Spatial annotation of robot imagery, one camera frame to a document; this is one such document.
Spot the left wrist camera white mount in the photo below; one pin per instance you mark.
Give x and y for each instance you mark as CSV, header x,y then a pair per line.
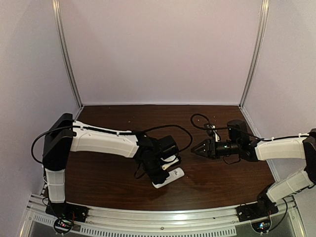
x,y
168,162

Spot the right aluminium corner post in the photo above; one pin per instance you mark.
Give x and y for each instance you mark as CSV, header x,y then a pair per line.
x,y
263,18

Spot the left circuit board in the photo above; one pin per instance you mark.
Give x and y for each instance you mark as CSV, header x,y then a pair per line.
x,y
63,226

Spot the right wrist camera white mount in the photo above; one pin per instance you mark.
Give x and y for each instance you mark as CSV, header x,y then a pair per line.
x,y
211,131

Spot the white remote control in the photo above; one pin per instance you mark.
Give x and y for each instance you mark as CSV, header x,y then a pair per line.
x,y
173,176

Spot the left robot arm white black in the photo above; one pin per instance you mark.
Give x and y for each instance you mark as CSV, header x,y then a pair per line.
x,y
67,135

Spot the aluminium corner post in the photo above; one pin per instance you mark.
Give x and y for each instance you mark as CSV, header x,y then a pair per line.
x,y
263,18
64,50

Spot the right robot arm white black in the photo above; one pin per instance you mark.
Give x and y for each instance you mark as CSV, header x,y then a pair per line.
x,y
302,146

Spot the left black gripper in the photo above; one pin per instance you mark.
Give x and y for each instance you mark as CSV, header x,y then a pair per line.
x,y
160,177

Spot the right circuit board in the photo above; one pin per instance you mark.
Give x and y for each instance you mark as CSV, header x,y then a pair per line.
x,y
261,226

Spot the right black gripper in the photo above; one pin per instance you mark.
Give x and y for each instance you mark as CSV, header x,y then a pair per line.
x,y
210,148

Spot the circuit board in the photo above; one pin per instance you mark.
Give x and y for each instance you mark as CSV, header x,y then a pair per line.
x,y
261,226
63,226

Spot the front aluminium rail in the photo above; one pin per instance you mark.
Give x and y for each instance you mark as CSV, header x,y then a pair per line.
x,y
214,222

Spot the left aluminium corner post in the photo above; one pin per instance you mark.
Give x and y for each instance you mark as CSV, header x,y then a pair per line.
x,y
64,50

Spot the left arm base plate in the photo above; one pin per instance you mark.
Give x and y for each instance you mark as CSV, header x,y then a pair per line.
x,y
68,211

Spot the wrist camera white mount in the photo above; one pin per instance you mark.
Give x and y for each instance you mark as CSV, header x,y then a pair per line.
x,y
211,131
168,162

